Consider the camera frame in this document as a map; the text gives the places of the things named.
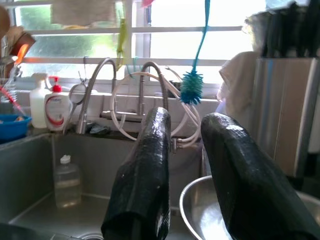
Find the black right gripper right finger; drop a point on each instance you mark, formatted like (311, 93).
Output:
(250, 190)

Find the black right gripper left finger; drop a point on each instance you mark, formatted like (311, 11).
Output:
(143, 180)

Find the steel bowl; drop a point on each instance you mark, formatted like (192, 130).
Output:
(200, 212)

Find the stainless steel sink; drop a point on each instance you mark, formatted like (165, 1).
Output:
(95, 170)

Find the dark sponge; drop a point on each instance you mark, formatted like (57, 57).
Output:
(100, 129)

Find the clear plastic bottle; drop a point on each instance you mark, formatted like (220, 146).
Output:
(67, 182)

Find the stainless steel knife block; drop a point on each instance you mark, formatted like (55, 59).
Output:
(285, 112)

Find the steel flexible gooseneck faucet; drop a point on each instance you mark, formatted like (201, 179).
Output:
(87, 100)

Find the steel pull-down spring faucet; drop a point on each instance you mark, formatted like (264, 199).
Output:
(162, 82)

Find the blue silicone bottle brush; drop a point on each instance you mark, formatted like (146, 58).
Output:
(192, 87)

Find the white hanging towel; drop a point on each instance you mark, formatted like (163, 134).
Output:
(237, 82)

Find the small metal mesh strainer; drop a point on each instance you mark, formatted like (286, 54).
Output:
(77, 93)

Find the white red-capped soap bottle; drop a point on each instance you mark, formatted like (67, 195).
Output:
(56, 110)

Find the white spray bottle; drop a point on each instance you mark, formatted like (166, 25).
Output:
(37, 107)

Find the yellow green hanging brush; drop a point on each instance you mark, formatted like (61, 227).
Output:
(121, 42)

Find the blue plastic bowl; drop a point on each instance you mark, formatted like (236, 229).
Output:
(12, 127)

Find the red white bottle brush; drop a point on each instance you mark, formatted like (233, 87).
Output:
(11, 100)

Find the orange spatula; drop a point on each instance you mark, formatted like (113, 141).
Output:
(23, 53)

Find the beige hanging dishcloth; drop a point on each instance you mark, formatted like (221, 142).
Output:
(82, 12)

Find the wooden spatula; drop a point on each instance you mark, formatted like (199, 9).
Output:
(17, 37)

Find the white window frame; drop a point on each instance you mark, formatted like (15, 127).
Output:
(140, 30)

